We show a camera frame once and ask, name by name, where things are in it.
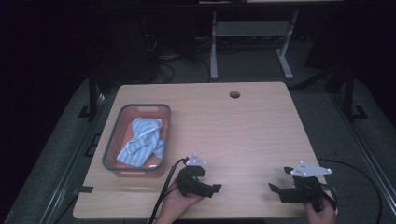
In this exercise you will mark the blue striped cloth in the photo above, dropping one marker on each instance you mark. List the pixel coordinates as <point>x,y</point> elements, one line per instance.
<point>141,143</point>

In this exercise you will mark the grey metal stand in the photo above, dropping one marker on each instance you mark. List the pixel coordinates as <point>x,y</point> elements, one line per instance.
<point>250,28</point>

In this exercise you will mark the aluminium frame rail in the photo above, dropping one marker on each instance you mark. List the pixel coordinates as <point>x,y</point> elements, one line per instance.
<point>367,149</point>
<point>70,168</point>

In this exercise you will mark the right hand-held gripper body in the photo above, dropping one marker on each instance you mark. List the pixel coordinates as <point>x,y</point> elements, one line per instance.
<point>303,186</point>

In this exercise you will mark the black metal post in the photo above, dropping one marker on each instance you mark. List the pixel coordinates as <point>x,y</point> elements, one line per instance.
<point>348,93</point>
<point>92,93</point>

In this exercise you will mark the person's right hand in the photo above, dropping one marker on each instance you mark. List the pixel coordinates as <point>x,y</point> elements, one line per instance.
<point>322,214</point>

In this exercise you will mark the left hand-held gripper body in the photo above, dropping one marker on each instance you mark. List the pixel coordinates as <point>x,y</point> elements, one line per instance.
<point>187,183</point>

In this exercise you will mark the orange basket with grey rim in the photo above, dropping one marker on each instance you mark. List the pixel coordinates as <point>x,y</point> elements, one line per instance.
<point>122,126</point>

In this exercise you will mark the black tape strip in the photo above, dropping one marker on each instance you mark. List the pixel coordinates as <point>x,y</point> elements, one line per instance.
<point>84,189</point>

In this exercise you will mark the person's left hand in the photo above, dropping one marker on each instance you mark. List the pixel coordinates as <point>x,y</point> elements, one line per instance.
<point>174,205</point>

